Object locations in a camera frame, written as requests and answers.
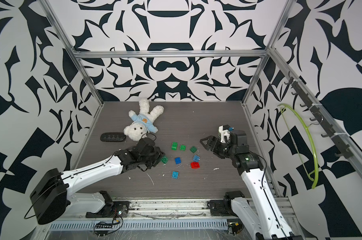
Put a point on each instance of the light blue lego brick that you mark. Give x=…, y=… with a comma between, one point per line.
x=196, y=158

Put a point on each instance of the black remote control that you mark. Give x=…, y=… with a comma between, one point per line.
x=113, y=137

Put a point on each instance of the cyan overturned lego brick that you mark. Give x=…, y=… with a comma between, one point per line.
x=175, y=175

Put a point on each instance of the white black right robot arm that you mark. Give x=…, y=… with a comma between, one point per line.
x=265, y=221

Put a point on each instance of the black wall hook rack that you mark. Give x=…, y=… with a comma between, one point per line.
x=320, y=118

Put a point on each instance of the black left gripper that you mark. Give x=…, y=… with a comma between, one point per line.
x=159, y=155

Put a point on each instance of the green long lego plate brick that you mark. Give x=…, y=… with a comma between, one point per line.
x=164, y=160

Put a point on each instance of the light green tall lego brick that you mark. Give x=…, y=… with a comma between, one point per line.
x=175, y=146

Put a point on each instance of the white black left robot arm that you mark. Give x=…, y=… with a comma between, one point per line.
x=58, y=192

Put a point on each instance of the dark green lego brick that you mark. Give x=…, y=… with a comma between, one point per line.
x=193, y=149

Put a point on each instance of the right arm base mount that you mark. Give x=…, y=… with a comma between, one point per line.
x=223, y=207

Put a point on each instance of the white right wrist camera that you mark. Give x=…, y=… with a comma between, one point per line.
x=224, y=133

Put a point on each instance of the red lego brick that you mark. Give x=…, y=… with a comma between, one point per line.
x=195, y=165

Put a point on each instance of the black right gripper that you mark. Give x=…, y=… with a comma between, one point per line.
x=211, y=143

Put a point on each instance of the white teddy bear blue shirt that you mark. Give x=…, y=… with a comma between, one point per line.
x=143, y=122

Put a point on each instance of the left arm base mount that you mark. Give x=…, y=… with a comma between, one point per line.
x=111, y=208

